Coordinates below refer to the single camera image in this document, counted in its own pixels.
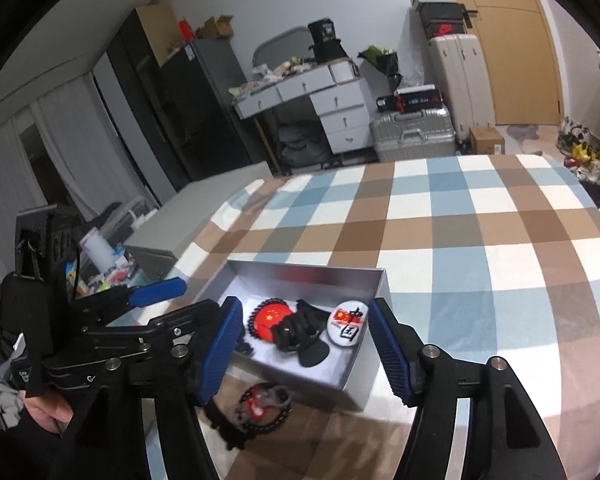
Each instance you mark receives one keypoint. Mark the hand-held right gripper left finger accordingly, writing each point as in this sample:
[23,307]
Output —
[220,350]

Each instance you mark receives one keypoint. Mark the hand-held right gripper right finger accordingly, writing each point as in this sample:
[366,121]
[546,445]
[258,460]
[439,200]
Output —
[392,355]

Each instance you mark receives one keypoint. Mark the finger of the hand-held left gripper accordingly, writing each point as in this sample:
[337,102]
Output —
[160,290]
[180,322]

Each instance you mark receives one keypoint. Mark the small black hair clip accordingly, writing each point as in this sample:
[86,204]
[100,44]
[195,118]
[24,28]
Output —
[244,347]

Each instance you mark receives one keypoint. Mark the grey cardboard box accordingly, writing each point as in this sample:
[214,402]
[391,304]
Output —
[365,370]

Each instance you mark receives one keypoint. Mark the white round badge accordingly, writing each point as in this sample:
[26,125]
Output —
[347,325]

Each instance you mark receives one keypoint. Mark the black hair claw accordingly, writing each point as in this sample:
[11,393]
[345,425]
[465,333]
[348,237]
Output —
[292,332]
[225,422]

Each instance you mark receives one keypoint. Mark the person's left hand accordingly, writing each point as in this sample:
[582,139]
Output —
[47,407]

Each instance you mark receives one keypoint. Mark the white bottle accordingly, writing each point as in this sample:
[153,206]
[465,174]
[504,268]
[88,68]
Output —
[99,252]

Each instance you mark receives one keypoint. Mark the grey cushion block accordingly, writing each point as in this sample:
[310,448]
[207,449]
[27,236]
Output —
[200,210]

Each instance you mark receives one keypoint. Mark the black stand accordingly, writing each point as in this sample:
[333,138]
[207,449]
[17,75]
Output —
[35,240]

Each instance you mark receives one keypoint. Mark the checkered blanket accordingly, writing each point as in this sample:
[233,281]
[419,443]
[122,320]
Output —
[455,260]

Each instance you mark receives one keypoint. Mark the white curtain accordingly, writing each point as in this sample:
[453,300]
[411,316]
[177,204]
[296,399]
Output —
[65,160]

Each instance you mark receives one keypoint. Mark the grey refrigerator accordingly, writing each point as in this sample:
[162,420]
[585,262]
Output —
[205,100]

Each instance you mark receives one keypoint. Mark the dark bag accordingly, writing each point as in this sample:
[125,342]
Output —
[302,142]

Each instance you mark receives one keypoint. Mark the dark wardrobe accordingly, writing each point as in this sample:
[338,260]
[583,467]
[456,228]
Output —
[140,85]

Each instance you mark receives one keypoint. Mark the silver suitcase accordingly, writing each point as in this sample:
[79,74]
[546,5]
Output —
[412,135]

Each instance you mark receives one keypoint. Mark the small cardboard box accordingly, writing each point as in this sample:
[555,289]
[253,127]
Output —
[487,141]

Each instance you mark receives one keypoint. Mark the desk clutter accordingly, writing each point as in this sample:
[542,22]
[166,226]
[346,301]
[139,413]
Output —
[275,75]

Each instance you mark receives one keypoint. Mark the white desk with drawers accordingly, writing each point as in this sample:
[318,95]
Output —
[345,110]

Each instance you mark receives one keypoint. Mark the red packet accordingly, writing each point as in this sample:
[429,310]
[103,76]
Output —
[186,31]

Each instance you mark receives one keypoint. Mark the grey rounded panel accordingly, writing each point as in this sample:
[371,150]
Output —
[280,45]

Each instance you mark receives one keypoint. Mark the white upright suitcase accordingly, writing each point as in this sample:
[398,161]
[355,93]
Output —
[462,85]

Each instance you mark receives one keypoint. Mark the pile of shoes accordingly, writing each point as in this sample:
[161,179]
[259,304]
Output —
[587,152]

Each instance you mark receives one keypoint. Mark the black wrapped flower bouquet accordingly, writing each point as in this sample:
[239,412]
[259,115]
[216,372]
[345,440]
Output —
[382,62]

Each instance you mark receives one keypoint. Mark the black bag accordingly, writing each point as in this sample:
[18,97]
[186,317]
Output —
[327,42]

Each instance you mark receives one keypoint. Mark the wooden door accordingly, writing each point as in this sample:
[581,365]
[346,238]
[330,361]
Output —
[510,50]

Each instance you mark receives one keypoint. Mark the red and black shoe box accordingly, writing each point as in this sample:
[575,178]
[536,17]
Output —
[445,30]

